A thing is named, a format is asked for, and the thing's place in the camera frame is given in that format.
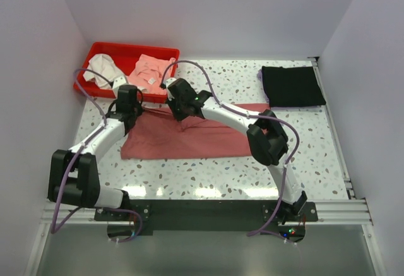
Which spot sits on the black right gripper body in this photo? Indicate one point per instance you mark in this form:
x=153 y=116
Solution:
x=178 y=108

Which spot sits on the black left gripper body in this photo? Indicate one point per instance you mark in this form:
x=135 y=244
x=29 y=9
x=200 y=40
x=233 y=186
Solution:
x=137 y=110

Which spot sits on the dusty red t-shirt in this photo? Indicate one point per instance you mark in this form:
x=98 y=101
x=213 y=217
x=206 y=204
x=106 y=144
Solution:
x=157 y=135

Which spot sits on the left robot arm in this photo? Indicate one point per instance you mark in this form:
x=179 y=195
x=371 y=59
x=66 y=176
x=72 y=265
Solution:
x=74 y=178

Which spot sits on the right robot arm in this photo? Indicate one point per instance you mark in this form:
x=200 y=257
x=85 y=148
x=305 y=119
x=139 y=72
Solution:
x=267 y=140

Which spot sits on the light pink t-shirt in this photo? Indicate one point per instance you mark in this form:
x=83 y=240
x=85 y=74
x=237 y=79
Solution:
x=147 y=74

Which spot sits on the white t-shirt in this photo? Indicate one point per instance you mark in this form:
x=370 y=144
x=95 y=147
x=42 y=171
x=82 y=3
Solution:
x=102 y=70

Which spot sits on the lavender folded t-shirt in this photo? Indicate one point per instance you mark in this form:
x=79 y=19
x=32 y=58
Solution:
x=265 y=75

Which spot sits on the black folded t-shirt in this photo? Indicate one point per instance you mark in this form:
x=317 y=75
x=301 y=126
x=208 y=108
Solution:
x=297 y=87

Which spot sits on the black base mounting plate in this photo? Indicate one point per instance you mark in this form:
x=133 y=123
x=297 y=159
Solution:
x=188 y=215

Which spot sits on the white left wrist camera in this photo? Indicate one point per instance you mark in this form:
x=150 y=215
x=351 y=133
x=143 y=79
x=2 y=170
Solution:
x=118 y=82

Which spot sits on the aluminium frame rail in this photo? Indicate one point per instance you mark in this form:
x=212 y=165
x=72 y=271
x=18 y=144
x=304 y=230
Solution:
x=318 y=163

